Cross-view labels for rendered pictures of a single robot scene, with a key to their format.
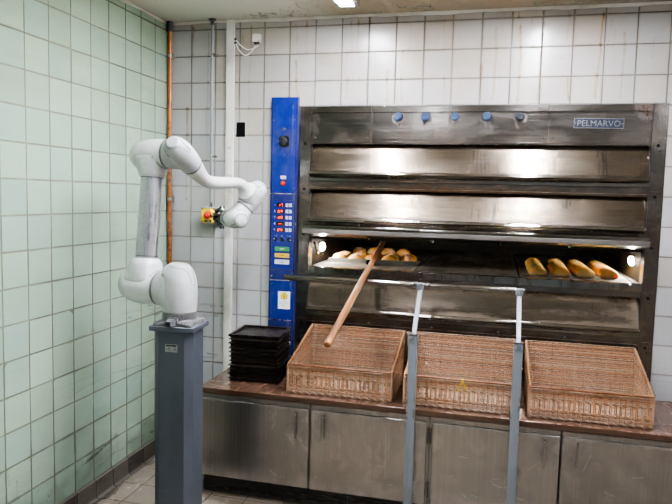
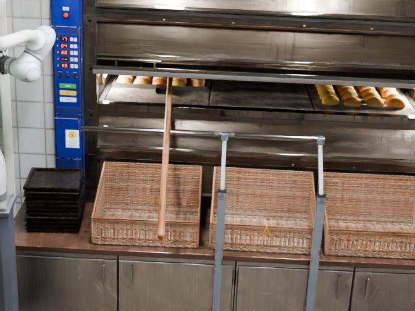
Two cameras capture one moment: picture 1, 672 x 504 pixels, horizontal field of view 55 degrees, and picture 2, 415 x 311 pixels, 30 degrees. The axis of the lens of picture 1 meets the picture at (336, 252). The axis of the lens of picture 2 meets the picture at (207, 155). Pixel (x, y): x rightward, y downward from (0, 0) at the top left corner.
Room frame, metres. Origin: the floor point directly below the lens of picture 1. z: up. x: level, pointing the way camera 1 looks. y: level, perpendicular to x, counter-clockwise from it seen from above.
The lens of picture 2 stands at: (-0.30, 0.50, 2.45)
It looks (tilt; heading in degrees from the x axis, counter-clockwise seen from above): 21 degrees down; 347
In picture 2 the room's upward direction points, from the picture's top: 3 degrees clockwise
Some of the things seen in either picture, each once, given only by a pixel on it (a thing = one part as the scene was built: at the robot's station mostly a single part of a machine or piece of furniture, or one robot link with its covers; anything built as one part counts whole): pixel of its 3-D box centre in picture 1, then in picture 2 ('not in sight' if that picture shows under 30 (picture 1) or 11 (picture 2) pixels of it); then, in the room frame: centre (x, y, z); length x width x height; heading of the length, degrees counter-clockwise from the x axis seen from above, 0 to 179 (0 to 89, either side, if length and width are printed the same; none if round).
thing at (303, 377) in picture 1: (348, 359); (149, 203); (3.43, -0.08, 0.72); 0.56 x 0.49 x 0.28; 77
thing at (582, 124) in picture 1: (471, 125); not in sight; (3.58, -0.72, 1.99); 1.80 x 0.08 x 0.21; 76
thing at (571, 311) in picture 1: (463, 303); (260, 138); (3.55, -0.71, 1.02); 1.79 x 0.11 x 0.19; 76
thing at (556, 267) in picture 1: (568, 267); (356, 88); (3.84, -1.38, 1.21); 0.61 x 0.48 x 0.06; 166
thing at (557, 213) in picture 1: (467, 209); (266, 45); (3.55, -0.71, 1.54); 1.79 x 0.11 x 0.19; 76
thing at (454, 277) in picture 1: (464, 278); (261, 112); (3.57, -0.72, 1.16); 1.80 x 0.06 x 0.04; 76
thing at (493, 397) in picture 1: (463, 369); (262, 208); (3.28, -0.67, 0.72); 0.56 x 0.49 x 0.28; 75
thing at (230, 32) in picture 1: (228, 217); (3, 50); (3.87, 0.64, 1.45); 0.05 x 0.02 x 2.30; 76
